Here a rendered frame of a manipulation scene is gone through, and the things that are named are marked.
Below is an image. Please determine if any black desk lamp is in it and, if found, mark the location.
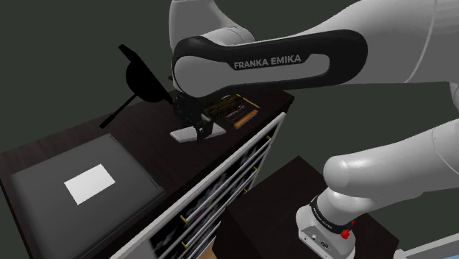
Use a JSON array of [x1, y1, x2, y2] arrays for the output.
[[99, 43, 175, 130]]

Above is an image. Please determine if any dark patterned book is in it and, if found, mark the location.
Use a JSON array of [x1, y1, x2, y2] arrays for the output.
[[202, 93, 261, 130]]

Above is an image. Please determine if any dark chest of drawers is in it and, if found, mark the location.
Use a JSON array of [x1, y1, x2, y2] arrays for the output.
[[0, 88, 296, 259]]

